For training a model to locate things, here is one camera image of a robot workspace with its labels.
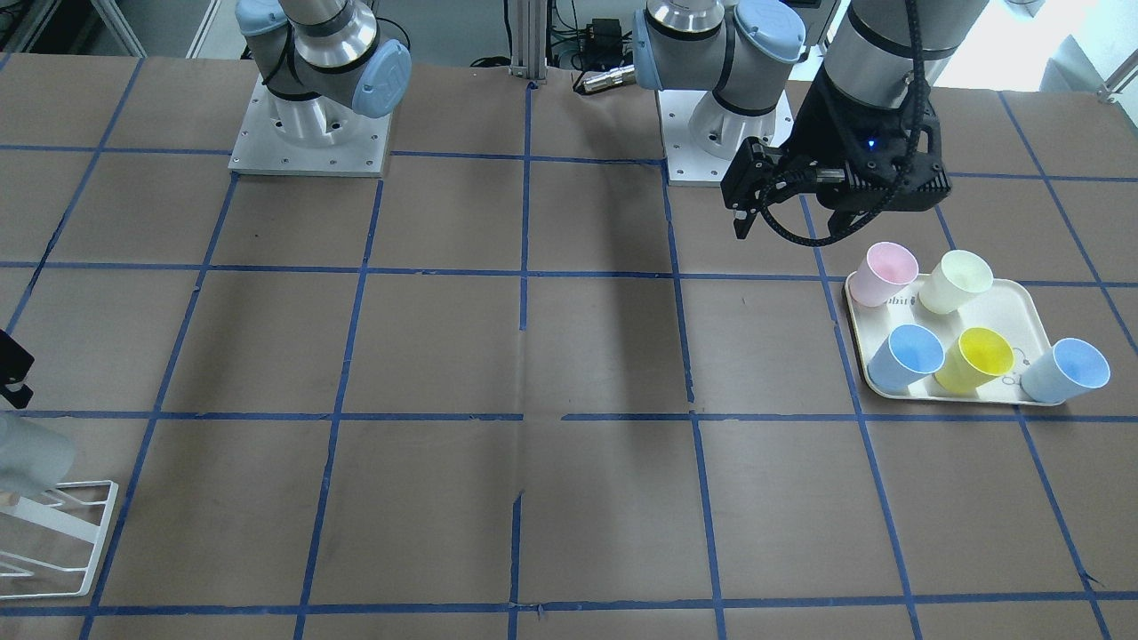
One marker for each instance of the light blue plastic cup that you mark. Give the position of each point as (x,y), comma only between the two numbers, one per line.
(1070,368)

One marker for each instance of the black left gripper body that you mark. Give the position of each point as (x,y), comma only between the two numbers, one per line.
(823,127)

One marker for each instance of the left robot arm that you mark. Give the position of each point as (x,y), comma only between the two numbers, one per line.
(743,54)

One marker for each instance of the yellow plastic cup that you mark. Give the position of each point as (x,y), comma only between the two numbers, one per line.
(977,356)

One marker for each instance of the grey plastic cup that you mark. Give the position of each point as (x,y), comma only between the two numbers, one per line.
(33,458)

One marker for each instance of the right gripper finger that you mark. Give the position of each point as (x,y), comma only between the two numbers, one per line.
(16,362)

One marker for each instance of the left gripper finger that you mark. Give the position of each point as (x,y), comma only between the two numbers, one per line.
(841,223)
(753,167)

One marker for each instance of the aluminium frame post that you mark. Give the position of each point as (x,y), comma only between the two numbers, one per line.
(528,32)

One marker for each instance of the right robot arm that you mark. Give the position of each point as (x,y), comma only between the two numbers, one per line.
(158,279)

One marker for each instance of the cream plastic tray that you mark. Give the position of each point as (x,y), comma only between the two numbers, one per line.
(1007,308)

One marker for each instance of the white wire cup rack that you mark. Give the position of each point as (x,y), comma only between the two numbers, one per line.
(53,543)

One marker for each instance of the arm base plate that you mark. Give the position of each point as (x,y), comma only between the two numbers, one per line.
(701,136)
(311,138)

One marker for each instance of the pink plastic cup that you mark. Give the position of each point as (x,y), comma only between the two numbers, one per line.
(887,268)

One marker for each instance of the pale green plastic cup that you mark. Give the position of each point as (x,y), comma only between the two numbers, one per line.
(960,277)

